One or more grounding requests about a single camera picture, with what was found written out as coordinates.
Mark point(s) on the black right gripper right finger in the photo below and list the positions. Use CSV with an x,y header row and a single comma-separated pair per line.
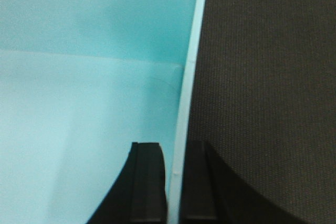
x,y
213,193

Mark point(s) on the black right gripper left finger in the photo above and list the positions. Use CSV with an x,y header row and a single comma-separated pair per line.
x,y
138,194

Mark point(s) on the light blue plastic bin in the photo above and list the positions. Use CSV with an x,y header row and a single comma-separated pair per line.
x,y
81,80

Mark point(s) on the black conveyor belt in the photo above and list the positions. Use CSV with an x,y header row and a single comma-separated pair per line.
x,y
264,103

